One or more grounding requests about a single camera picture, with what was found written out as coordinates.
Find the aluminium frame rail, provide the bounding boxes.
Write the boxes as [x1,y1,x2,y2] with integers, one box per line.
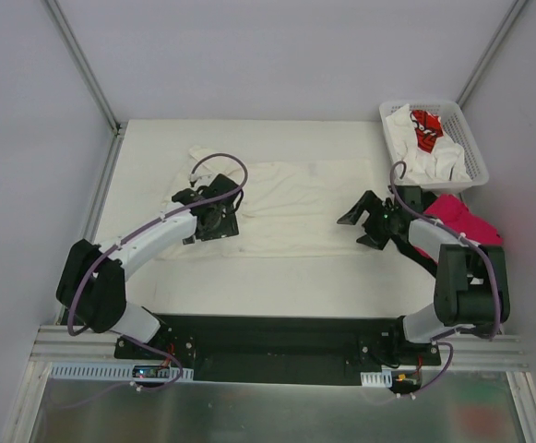
[30,325,530,372]

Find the cream white t shirt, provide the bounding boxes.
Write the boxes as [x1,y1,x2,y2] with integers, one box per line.
[160,158,374,260]

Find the white slotted cable duct right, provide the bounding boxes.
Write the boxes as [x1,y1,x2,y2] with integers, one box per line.
[360,368,393,389]

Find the right aluminium corner post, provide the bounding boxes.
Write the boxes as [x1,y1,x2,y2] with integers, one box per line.
[456,0,530,109]

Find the white slotted cable duct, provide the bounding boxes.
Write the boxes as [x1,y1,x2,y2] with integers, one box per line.
[360,368,393,389]
[50,363,194,383]

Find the red printed white shirt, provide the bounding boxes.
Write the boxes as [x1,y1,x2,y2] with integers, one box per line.
[411,110,444,153]

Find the aluminium corner post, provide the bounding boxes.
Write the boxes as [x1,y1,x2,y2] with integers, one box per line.
[456,0,530,109]
[41,0,125,136]

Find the pink t shirt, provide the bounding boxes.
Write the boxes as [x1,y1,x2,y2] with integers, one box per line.
[408,194,503,261]

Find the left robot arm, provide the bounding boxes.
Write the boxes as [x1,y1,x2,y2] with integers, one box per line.
[55,174,244,359]

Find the white shirts in basket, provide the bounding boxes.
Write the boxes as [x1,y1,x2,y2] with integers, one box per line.
[383,103,470,185]

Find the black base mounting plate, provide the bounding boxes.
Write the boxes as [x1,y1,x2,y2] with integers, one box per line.
[114,315,440,386]

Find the white slotted cable duct left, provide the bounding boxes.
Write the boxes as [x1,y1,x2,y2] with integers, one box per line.
[50,363,194,383]

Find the white plastic laundry basket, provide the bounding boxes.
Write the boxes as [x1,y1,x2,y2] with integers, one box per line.
[379,99,489,194]

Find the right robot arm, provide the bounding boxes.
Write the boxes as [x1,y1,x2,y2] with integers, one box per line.
[338,186,510,365]

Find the left aluminium corner post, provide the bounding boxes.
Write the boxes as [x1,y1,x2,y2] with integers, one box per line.
[41,0,125,136]

